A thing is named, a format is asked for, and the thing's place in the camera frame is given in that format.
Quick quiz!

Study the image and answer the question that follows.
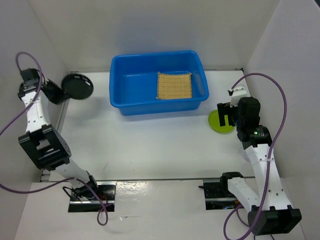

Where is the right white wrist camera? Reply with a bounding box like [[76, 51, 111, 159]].
[[228, 84, 248, 108]]

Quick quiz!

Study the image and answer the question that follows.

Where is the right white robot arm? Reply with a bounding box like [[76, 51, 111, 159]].
[[217, 97, 302, 236]]

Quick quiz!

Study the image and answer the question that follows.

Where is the square bamboo mat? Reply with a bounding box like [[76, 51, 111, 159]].
[[156, 72, 193, 100]]

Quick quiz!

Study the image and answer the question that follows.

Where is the black round plate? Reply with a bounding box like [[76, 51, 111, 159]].
[[61, 73, 94, 100]]

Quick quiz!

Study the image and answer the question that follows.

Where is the lime green plate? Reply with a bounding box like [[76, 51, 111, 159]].
[[207, 110, 236, 135]]

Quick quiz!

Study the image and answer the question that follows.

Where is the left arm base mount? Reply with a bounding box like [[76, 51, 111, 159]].
[[62, 181, 117, 213]]

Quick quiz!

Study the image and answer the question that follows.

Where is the blue plastic bin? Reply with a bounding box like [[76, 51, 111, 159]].
[[109, 50, 210, 116]]

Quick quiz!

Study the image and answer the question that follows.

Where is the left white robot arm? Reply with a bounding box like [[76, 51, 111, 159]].
[[17, 68, 100, 200]]

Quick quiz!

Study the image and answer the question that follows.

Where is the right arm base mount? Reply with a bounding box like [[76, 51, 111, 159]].
[[198, 178, 239, 211]]

